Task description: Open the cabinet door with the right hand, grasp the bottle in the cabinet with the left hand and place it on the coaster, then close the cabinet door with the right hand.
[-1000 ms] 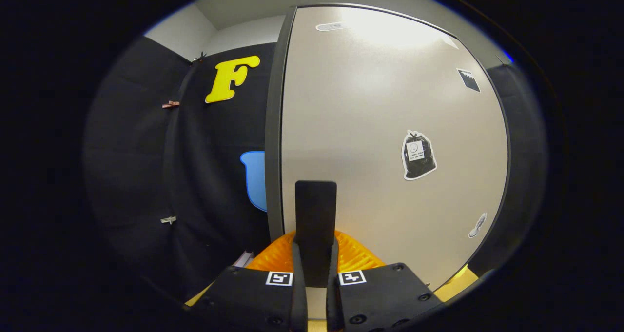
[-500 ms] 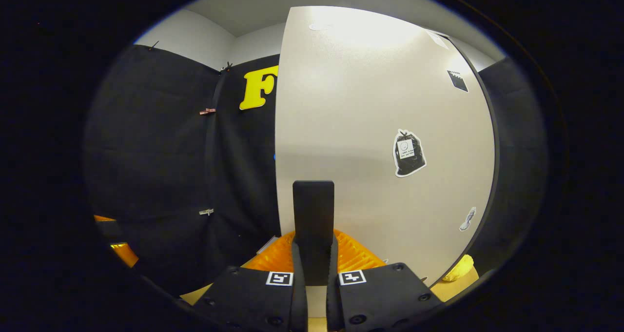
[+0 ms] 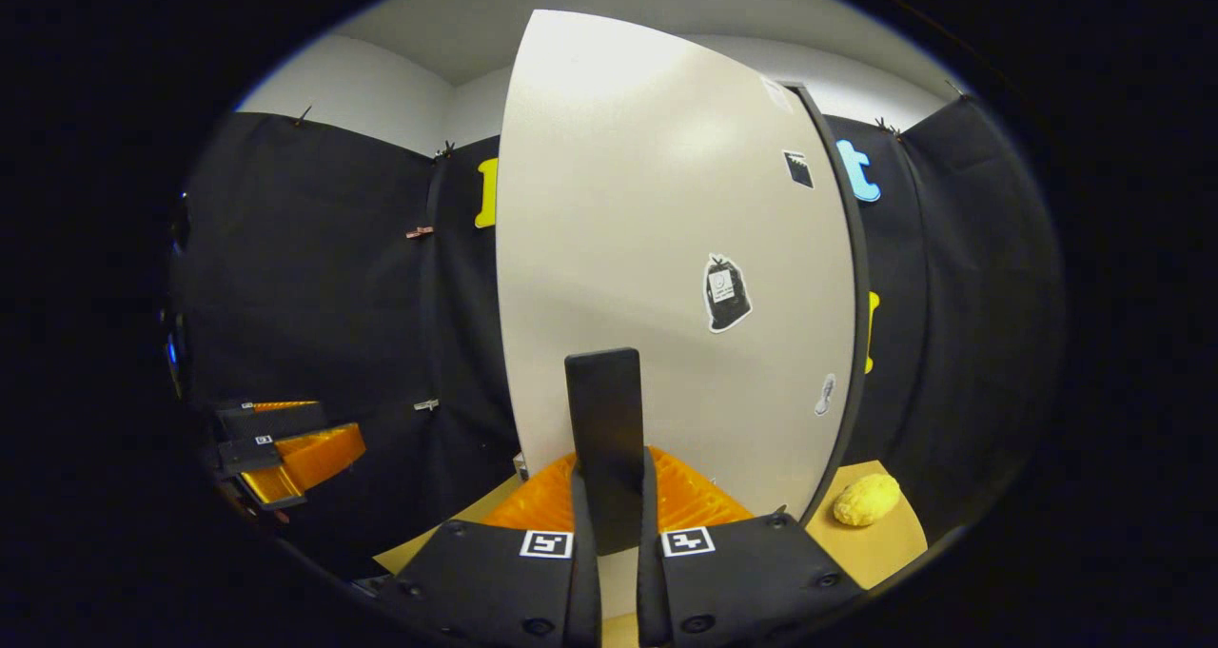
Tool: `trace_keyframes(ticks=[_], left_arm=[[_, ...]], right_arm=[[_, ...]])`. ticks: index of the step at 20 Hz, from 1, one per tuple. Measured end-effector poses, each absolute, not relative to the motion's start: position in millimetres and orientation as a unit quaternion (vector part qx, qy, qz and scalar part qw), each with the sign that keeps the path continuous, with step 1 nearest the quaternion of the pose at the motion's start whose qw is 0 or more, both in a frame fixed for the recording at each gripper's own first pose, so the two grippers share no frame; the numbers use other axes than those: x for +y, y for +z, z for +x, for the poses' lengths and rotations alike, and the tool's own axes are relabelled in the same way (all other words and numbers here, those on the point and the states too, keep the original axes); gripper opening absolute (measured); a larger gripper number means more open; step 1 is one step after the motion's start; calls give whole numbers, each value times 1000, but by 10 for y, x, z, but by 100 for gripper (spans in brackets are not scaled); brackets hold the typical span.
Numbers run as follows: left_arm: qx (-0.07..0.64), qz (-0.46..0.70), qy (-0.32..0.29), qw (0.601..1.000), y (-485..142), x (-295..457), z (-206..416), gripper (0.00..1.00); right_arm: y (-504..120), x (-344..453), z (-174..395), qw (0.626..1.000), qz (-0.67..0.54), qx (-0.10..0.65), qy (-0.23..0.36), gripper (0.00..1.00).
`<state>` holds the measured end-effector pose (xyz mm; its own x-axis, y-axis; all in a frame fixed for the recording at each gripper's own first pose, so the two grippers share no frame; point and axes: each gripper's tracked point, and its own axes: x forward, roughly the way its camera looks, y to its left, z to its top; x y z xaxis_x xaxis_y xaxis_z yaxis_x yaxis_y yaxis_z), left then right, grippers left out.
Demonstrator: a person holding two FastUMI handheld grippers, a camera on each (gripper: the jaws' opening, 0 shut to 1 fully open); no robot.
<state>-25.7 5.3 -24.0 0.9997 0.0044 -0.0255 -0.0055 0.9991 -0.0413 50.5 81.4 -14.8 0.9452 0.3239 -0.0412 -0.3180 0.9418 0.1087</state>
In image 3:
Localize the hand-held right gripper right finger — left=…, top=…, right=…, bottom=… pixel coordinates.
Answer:
left=636, top=446, right=869, bottom=648

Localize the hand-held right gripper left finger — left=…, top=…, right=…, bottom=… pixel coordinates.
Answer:
left=366, top=448, right=602, bottom=648

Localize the black door handle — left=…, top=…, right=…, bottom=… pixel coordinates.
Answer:
left=564, top=347, right=646, bottom=556

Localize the beige cabinet door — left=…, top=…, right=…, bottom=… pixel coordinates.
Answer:
left=495, top=9, right=857, bottom=620

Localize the black backdrop cloth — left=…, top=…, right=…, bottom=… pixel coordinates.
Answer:
left=167, top=96, right=1067, bottom=582

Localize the yellow sponge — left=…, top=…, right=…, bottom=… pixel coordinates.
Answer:
left=833, top=474, right=902, bottom=528

